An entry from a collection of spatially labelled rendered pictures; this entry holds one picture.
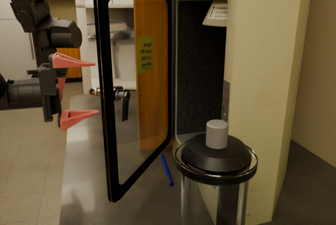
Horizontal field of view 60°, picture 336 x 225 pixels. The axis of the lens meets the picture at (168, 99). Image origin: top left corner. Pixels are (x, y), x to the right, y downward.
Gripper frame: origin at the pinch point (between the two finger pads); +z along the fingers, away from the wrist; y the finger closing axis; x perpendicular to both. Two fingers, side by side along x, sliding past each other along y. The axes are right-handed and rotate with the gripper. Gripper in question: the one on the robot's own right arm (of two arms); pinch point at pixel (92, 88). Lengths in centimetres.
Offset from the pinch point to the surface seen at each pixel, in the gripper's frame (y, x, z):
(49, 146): -112, 233, -45
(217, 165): -3.3, -29.5, 13.4
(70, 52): -49, 485, -29
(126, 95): 0.4, -8.4, 5.5
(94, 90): 0.7, -4.3, 0.2
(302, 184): -26, -7, 47
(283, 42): 9.6, -17.0, 30.2
